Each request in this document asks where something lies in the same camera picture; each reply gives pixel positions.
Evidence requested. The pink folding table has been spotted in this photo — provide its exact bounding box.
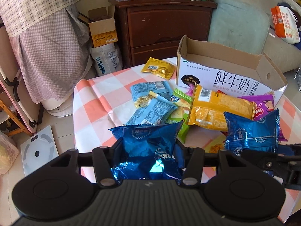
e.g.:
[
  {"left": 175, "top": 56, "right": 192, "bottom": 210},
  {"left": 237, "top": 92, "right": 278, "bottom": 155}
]
[{"left": 1, "top": 26, "right": 40, "bottom": 135}]

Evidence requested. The purple checkered fabric cover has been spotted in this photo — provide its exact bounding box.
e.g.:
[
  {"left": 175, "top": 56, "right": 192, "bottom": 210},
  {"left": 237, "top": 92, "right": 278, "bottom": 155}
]
[{"left": 1, "top": 0, "right": 91, "bottom": 104}]

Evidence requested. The dark wooden cabinet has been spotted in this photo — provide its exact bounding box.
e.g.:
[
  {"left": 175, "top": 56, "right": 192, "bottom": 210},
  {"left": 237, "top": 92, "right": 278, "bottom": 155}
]
[{"left": 109, "top": 0, "right": 217, "bottom": 68}]

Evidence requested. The purple snack bag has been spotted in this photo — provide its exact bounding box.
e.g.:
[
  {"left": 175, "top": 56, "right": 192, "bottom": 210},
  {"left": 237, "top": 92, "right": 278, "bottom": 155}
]
[{"left": 238, "top": 94, "right": 288, "bottom": 142}]

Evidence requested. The white milk cardboard box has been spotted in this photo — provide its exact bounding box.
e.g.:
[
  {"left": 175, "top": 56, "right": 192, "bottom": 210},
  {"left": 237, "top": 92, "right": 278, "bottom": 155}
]
[{"left": 176, "top": 36, "right": 288, "bottom": 103}]

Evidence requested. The light blue snack packet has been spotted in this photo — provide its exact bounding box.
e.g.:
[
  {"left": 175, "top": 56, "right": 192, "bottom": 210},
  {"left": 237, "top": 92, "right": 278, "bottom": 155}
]
[
  {"left": 126, "top": 91, "right": 178, "bottom": 125},
  {"left": 130, "top": 81, "right": 173, "bottom": 102}
]

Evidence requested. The large yellow snack bag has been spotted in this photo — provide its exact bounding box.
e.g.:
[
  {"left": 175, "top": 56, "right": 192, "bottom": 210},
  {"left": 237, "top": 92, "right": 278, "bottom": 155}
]
[{"left": 187, "top": 84, "right": 255, "bottom": 132}]

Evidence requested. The dark blue foil snack bag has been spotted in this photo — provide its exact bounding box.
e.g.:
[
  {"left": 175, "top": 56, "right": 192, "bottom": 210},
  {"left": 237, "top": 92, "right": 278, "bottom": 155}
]
[{"left": 110, "top": 122, "right": 182, "bottom": 181}]

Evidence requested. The small yellow snack packet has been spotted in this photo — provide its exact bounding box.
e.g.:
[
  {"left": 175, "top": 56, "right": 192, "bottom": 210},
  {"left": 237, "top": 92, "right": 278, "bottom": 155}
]
[{"left": 141, "top": 57, "right": 176, "bottom": 80}]

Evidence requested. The pink checkered tablecloth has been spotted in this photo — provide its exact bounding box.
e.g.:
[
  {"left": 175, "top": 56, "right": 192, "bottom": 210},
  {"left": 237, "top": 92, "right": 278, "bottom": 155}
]
[{"left": 74, "top": 65, "right": 300, "bottom": 222}]

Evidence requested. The green snack packet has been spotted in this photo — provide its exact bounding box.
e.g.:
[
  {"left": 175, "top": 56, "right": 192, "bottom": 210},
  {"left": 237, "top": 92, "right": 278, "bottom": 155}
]
[{"left": 165, "top": 88, "right": 192, "bottom": 144}]

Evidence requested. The white fan base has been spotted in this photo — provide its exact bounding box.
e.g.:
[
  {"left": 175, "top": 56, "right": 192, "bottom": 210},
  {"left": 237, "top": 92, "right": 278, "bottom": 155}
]
[{"left": 41, "top": 93, "right": 74, "bottom": 117}]

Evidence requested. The light green sofa cushion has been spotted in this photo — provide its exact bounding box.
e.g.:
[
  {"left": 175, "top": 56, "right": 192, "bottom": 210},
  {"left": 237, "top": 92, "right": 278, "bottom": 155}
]
[{"left": 208, "top": 0, "right": 270, "bottom": 55}]

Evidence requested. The translucent plastic bag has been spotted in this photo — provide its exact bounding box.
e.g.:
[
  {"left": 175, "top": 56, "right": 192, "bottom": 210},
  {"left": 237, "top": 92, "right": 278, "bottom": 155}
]
[{"left": 0, "top": 132, "right": 19, "bottom": 175}]

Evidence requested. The wooden rack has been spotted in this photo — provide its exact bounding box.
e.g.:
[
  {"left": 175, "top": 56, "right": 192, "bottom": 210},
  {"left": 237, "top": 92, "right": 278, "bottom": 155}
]
[{"left": 1, "top": 86, "right": 27, "bottom": 137}]

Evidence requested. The white printed plastic bag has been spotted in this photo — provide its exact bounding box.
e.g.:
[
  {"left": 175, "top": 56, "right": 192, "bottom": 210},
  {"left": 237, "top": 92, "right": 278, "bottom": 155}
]
[{"left": 91, "top": 43, "right": 122, "bottom": 76}]

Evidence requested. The white bathroom scale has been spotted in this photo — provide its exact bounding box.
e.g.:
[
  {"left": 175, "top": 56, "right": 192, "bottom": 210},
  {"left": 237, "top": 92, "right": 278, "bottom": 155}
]
[{"left": 20, "top": 125, "right": 59, "bottom": 176}]

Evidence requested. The small open cardboard box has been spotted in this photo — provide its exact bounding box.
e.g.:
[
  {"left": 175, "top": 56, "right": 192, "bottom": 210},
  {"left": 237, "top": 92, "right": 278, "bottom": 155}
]
[{"left": 78, "top": 5, "right": 118, "bottom": 47}]

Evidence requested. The orange white shopping bag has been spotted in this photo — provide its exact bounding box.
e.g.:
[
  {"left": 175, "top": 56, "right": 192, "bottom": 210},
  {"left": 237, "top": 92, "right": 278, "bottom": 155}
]
[{"left": 270, "top": 6, "right": 300, "bottom": 44}]

